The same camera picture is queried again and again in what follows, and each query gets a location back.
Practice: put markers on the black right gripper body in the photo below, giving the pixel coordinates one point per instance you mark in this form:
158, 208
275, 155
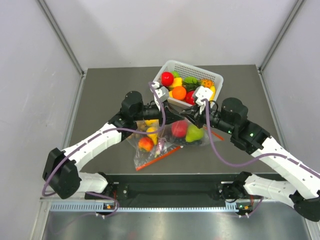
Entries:
216, 121

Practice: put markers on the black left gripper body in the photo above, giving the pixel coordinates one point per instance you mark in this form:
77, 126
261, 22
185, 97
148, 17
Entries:
152, 112

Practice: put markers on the green fake pear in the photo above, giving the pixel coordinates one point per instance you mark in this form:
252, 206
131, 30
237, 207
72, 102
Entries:
194, 133

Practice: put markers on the clear zip bag orange seal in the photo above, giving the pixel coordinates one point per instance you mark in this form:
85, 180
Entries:
167, 132

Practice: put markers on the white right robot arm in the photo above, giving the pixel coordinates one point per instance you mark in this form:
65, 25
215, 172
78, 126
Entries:
300, 188

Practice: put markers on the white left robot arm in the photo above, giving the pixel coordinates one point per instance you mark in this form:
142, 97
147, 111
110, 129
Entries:
62, 171

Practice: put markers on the red fake apple in bag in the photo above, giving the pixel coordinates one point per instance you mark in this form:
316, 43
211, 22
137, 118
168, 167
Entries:
179, 128

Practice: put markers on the yellow fake banana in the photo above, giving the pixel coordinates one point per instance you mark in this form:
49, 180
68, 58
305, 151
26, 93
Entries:
213, 89

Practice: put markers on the yellow fake lemon in basket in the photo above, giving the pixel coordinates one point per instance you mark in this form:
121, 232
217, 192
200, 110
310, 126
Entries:
170, 94

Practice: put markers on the purple fake grapes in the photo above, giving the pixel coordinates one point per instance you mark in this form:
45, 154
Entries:
181, 141

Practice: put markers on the orange fake orange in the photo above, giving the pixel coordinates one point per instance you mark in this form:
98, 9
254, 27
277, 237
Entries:
179, 93

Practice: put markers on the red fake tomato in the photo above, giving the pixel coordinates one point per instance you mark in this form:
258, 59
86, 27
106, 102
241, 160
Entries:
189, 98

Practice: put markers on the purple fake eggplant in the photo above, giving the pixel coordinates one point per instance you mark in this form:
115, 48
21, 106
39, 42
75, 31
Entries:
160, 147

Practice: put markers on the red yellow fake peach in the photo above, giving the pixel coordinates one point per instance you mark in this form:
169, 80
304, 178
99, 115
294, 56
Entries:
145, 144

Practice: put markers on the yellow fake bell pepper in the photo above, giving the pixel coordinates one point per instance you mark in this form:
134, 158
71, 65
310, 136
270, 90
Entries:
177, 82

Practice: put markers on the red fake apple in basket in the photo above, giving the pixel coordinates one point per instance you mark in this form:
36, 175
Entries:
167, 78

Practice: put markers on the fake pineapple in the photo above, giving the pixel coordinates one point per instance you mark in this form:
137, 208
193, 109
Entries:
191, 84

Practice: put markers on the green fake custard apple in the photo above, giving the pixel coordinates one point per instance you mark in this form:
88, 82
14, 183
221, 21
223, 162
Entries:
175, 74

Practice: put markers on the white plastic basket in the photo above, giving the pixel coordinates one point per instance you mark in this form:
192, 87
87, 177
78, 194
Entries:
189, 71

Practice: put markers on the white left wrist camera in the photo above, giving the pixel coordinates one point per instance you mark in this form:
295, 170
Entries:
160, 93

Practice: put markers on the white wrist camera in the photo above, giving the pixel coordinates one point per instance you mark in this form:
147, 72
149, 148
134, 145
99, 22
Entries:
201, 94
160, 93

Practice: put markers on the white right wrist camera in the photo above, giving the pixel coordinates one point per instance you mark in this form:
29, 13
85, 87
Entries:
201, 94

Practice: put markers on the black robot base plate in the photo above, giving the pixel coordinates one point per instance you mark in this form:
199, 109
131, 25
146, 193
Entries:
215, 186

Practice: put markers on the aluminium frame post right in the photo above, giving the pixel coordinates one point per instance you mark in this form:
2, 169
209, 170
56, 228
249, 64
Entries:
293, 13

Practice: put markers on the aluminium frame post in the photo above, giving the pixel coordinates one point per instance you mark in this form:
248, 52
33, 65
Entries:
60, 35
293, 13

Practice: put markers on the aluminium frame post left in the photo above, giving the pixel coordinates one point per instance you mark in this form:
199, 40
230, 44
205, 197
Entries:
60, 35

